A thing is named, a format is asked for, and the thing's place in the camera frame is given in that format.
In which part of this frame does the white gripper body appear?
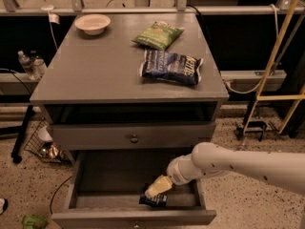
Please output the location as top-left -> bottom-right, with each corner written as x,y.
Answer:
166,156 -> 190,185

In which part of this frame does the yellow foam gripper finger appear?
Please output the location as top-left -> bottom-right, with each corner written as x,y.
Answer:
145,175 -> 173,198

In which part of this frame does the blue rxbar blueberry bar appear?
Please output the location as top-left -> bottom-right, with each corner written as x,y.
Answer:
139,186 -> 168,207

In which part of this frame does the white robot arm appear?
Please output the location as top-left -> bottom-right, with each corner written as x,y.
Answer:
145,142 -> 305,198

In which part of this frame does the round metal drawer knob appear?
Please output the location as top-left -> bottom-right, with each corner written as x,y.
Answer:
130,135 -> 139,144

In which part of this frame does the open grey bottom drawer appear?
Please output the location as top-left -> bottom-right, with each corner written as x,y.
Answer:
52,150 -> 216,229

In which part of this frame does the closed grey upper drawer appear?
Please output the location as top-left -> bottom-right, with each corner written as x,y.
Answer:
48,121 -> 215,151

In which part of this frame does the grey wooden drawer cabinet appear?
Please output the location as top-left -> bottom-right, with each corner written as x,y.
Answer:
29,12 -> 230,164

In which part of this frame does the blue Kettle chip bag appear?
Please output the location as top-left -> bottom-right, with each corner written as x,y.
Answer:
139,49 -> 204,86

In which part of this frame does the green chip bag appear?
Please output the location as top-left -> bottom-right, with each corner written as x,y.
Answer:
132,21 -> 184,51

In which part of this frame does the green bag on floor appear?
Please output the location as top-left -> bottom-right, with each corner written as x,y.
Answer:
22,215 -> 49,229

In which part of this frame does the black tripod leg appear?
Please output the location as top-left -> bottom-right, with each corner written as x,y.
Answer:
10,105 -> 34,164

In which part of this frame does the metal railing bar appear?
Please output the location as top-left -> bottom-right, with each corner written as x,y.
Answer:
0,5 -> 301,17

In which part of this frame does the white ceramic bowl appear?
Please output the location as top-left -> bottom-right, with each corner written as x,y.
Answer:
74,14 -> 111,35

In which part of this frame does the clear plastic water bottle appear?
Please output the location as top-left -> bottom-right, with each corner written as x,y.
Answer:
18,51 -> 36,80

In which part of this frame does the black floor cable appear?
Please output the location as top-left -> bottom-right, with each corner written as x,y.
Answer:
49,175 -> 73,216

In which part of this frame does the black wire basket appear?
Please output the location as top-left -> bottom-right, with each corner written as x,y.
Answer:
25,120 -> 69,163

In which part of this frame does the white hanging cable left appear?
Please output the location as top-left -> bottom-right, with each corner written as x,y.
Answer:
33,0 -> 61,52

